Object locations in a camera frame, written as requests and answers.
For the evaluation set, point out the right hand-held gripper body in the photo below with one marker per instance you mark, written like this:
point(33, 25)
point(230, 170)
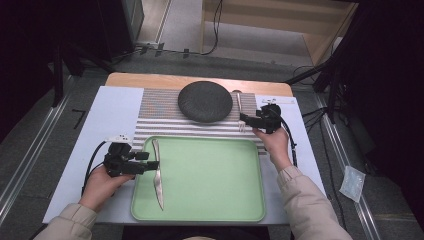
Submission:
point(268, 118)

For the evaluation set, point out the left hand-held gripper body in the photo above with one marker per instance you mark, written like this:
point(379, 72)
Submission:
point(120, 163)

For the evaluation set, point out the silver table knife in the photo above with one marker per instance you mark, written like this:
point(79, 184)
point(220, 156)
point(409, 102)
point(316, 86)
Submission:
point(157, 173)

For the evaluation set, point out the dark grey round plate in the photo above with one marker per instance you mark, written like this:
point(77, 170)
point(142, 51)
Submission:
point(205, 101)

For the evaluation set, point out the light green tray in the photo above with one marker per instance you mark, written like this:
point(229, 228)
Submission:
point(206, 180)

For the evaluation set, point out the person's right hand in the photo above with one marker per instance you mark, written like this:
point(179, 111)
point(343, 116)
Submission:
point(275, 145)

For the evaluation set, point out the person's left hand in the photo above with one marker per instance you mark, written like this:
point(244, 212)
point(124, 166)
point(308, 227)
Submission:
point(100, 186)

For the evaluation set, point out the striped placemat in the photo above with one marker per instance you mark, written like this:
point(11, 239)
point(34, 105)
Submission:
point(160, 110)

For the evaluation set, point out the pale blue table sheet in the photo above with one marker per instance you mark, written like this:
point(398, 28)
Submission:
point(110, 110)

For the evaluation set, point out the black tripod stand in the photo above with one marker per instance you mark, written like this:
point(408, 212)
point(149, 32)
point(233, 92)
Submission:
point(333, 86)

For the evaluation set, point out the wooden shelf unit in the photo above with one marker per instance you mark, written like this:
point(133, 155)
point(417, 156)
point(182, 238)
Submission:
point(260, 16)

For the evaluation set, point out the clear plastic bag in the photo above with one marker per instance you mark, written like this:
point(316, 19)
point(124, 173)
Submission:
point(352, 183)

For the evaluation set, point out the black metal stand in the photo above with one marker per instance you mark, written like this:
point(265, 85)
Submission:
point(60, 73)

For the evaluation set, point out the white power strip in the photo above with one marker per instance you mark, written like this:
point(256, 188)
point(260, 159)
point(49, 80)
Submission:
point(147, 44)

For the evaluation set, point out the dark cabinet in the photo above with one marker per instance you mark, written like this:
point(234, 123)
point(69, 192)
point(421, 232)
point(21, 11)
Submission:
point(116, 26)

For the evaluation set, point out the metal floor rail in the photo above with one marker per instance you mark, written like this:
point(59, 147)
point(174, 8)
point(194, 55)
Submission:
point(36, 143)
point(350, 173)

